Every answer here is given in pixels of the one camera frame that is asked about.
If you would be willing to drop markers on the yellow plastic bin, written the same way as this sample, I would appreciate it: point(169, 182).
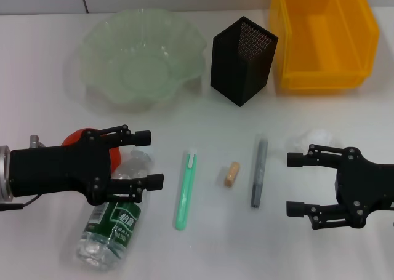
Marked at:
point(323, 52)

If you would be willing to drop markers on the white paper ball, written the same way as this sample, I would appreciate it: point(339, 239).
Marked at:
point(317, 137)

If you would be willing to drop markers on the green pen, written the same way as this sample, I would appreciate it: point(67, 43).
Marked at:
point(186, 194)

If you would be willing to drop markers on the red round fruit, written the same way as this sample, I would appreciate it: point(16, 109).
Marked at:
point(114, 160)

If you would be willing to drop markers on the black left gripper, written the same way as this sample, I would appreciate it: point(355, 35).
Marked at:
point(55, 172)

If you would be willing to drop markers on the black mesh pen holder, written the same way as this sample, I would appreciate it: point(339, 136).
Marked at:
point(240, 74)

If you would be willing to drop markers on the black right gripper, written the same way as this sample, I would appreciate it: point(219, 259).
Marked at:
point(369, 187)

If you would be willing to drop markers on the green wavy glass fruit bowl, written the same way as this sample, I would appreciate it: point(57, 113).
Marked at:
point(138, 61)

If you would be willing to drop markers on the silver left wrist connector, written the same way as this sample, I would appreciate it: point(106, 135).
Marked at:
point(34, 141)

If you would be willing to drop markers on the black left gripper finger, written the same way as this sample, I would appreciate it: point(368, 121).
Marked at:
point(154, 182)

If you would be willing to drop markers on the clear green-label water bottle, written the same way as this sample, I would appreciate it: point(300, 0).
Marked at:
point(114, 224)

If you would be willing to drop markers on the grey pen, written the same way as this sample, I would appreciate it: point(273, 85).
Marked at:
point(258, 172)

